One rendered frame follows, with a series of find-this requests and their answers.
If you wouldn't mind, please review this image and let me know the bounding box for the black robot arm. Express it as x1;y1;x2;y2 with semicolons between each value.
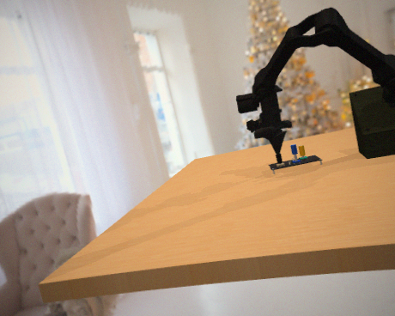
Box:
236;8;395;114

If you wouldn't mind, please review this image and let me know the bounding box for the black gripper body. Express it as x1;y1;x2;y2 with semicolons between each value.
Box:
254;106;292;139

